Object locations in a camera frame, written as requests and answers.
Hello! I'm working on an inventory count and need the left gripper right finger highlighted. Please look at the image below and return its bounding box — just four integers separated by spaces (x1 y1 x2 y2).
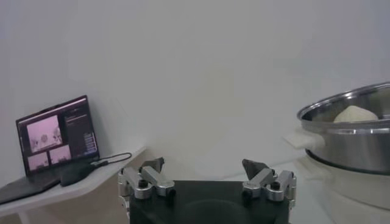
241 158 297 203

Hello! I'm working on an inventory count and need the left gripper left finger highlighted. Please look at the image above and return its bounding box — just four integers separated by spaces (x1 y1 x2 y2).
117 156 177 201

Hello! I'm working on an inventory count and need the white steamed baozi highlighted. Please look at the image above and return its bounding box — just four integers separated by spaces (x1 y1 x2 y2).
333 105 380 124

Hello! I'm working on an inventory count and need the perforated steel steamer basket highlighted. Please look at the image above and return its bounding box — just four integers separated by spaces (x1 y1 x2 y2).
283 81 390 176

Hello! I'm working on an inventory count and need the white side table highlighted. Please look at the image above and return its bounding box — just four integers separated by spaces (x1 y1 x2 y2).
0 146 147 224

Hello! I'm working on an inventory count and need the black computer mouse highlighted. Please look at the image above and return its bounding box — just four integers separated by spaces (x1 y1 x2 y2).
59 163 95 187

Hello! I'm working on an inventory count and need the cream electric cooker pot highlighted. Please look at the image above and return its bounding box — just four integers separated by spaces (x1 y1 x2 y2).
294 150 390 224

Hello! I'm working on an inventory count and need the open black laptop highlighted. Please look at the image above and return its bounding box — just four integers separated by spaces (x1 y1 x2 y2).
0 95 101 205

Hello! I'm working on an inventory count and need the black hub with cable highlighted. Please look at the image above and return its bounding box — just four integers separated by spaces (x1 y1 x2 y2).
90 152 133 167

